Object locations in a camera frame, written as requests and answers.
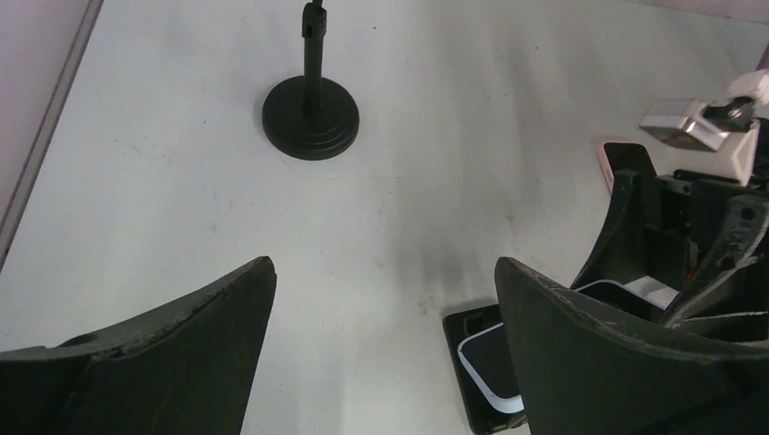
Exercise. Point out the black folding phone stand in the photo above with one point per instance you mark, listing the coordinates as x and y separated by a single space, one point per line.
481 417

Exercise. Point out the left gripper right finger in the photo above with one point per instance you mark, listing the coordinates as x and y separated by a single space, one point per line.
584 367

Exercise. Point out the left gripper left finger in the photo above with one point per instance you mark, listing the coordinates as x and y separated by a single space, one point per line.
184 367

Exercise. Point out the light blue phone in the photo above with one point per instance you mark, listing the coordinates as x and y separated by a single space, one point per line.
484 355

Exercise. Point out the black gooseneck phone stand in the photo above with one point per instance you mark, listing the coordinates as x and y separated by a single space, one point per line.
310 117

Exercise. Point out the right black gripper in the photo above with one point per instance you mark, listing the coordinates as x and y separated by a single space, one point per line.
729 225

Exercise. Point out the pink phone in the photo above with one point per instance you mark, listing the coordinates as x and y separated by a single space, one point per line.
615 156

